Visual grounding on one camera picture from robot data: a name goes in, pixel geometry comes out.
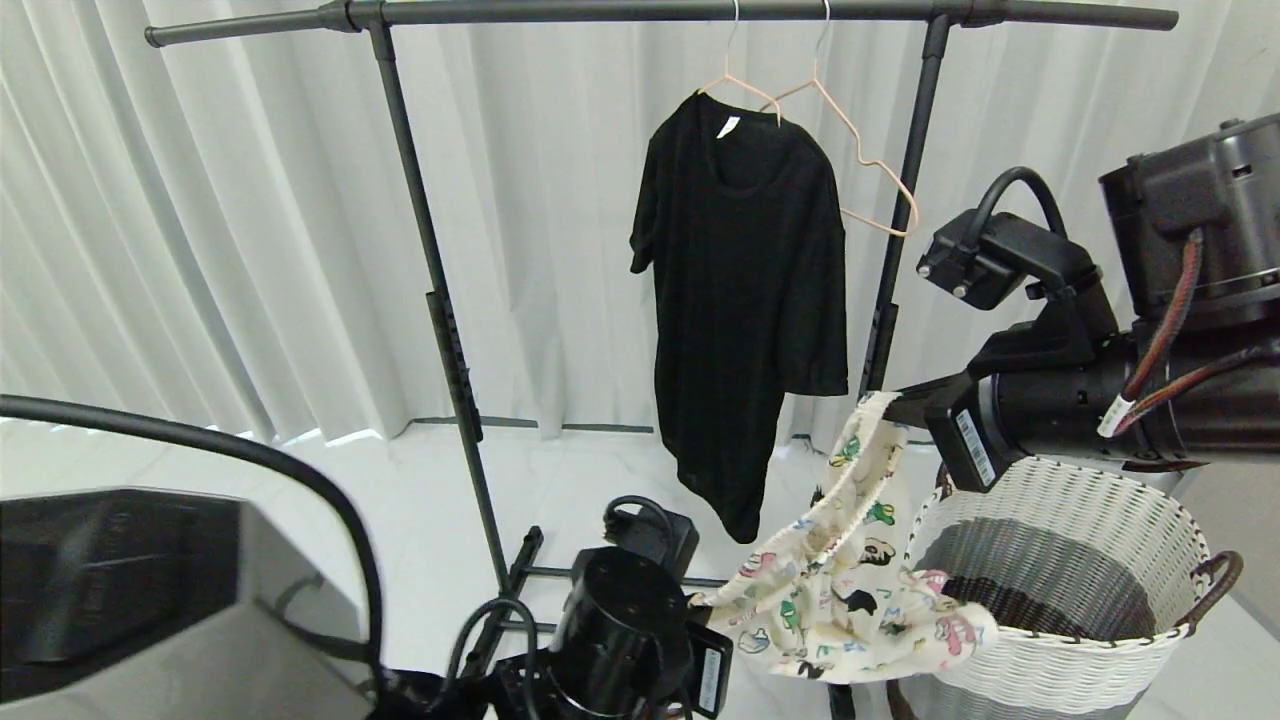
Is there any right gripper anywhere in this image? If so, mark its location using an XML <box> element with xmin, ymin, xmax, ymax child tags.
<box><xmin>925</xmin><ymin>360</ymin><xmax>1146</xmax><ymax>493</ymax></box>

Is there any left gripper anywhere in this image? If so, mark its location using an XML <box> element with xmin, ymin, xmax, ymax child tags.
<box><xmin>685</xmin><ymin>620</ymin><xmax>736</xmax><ymax>720</ymax></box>

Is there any cream printed garment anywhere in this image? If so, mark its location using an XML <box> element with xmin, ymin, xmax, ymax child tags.
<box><xmin>688</xmin><ymin>390</ymin><xmax>999</xmax><ymax>684</ymax></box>

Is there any black t-shirt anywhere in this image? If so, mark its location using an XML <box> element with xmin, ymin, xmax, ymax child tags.
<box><xmin>629</xmin><ymin>92</ymin><xmax>849</xmax><ymax>544</ymax></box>

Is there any pink clothes hanger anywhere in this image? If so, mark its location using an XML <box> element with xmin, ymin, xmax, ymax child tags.
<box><xmin>697</xmin><ymin>0</ymin><xmax>783</xmax><ymax>126</ymax></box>
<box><xmin>760</xmin><ymin>0</ymin><xmax>919</xmax><ymax>238</ymax></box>

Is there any white laundry basket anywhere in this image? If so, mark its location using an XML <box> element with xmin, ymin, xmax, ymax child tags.
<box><xmin>885</xmin><ymin>455</ymin><xmax>1244</xmax><ymax>720</ymax></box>

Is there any black clothes rack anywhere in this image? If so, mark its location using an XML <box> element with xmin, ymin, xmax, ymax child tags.
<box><xmin>145</xmin><ymin>0</ymin><xmax>1179</xmax><ymax>720</ymax></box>

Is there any white curtain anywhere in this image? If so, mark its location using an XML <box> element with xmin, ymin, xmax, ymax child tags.
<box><xmin>0</xmin><ymin>0</ymin><xmax>1231</xmax><ymax>446</ymax></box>

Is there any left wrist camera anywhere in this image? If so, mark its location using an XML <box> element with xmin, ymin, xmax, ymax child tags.
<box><xmin>603</xmin><ymin>495</ymin><xmax>701</xmax><ymax>581</ymax></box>

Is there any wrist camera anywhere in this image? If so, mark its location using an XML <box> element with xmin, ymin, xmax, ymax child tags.
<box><xmin>915</xmin><ymin>210</ymin><xmax>1121</xmax><ymax>373</ymax></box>
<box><xmin>603</xmin><ymin>495</ymin><xmax>701</xmax><ymax>581</ymax></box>

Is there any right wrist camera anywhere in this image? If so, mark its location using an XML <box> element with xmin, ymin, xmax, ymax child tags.
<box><xmin>915</xmin><ymin>210</ymin><xmax>1121</xmax><ymax>373</ymax></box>

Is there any black cable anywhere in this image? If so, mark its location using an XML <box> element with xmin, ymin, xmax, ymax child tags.
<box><xmin>965</xmin><ymin>166</ymin><xmax>1069</xmax><ymax>241</ymax></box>
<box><xmin>0</xmin><ymin>393</ymin><xmax>546</xmax><ymax>720</ymax></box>

